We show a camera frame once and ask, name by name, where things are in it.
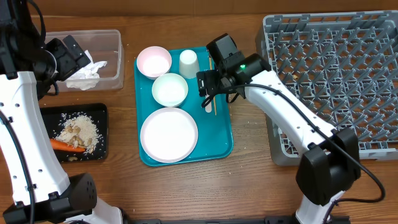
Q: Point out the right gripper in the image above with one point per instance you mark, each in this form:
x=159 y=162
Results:
x=206 y=84

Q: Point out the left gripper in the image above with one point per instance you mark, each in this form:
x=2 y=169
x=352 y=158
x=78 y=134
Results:
x=70 y=63

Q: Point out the wooden chopstick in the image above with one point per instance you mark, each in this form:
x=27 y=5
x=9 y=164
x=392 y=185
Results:
x=214 y=98

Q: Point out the white napkin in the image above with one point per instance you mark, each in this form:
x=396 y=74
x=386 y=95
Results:
x=87 y=77

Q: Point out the white plastic fork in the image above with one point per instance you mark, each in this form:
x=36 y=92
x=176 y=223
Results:
x=208 y=108

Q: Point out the white bowl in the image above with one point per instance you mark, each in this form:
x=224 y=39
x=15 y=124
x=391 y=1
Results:
x=170 y=90

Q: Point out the pink bowl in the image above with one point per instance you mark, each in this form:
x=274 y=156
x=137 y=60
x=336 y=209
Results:
x=154 y=61

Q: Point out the orange carrot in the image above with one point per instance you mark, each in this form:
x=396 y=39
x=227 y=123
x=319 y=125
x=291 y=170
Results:
x=62 y=146

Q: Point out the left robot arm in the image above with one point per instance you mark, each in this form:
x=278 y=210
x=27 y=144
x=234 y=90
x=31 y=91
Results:
x=30 y=67

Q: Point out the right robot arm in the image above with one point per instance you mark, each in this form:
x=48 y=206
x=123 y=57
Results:
x=329 y=162

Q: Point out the grey dishwasher rack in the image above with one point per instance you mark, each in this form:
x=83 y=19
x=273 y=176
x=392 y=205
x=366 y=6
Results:
x=343 y=66

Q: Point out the white upturned cup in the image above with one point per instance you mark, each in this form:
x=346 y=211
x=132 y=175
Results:
x=188 y=64

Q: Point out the clear plastic bin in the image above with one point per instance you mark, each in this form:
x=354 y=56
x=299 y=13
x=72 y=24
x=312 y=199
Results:
x=103 y=45

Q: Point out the black plastic tray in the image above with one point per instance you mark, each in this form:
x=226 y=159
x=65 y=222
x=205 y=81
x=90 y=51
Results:
x=97 y=110

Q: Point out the teal serving tray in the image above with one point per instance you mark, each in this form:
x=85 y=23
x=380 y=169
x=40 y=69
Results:
x=215 y=135

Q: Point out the pink round plate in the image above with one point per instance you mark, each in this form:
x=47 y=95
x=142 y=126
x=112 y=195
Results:
x=169 y=135

